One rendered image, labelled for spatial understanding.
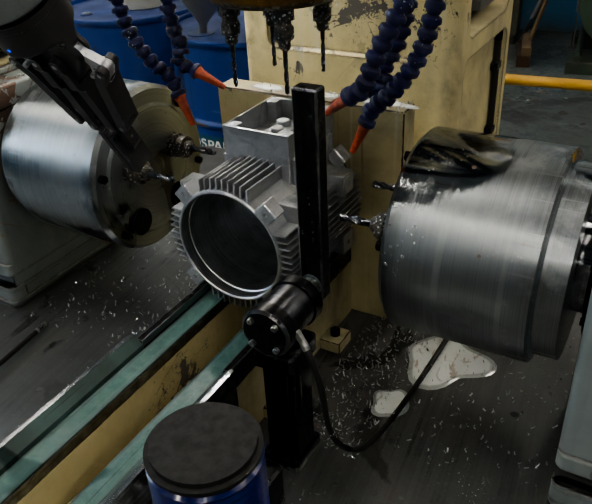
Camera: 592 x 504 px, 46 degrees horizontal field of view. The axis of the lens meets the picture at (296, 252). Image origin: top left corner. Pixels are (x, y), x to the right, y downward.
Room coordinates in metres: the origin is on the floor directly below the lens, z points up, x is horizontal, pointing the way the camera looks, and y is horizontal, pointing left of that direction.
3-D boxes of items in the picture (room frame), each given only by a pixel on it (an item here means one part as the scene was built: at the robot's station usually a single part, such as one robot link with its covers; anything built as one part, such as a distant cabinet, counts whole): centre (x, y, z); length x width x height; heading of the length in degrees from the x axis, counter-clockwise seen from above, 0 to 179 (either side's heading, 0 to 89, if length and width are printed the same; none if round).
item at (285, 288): (0.76, -0.11, 0.92); 0.45 x 0.13 x 0.24; 149
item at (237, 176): (0.86, 0.03, 1.02); 0.20 x 0.19 x 0.19; 148
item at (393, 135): (1.00, -0.05, 0.97); 0.30 x 0.11 x 0.34; 59
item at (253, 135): (0.89, 0.01, 1.11); 0.12 x 0.11 x 0.07; 148
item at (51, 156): (1.05, 0.33, 1.04); 0.37 x 0.25 x 0.25; 59
